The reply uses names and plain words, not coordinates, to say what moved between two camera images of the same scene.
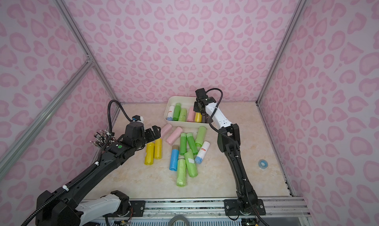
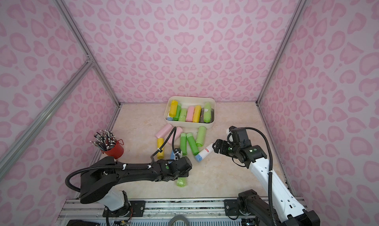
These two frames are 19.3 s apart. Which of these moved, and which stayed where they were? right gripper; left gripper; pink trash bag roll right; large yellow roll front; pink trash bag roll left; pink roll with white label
Moved: right gripper; left gripper
Stayed: pink trash bag roll left; pink roll with white label; pink trash bag roll right; large yellow roll front
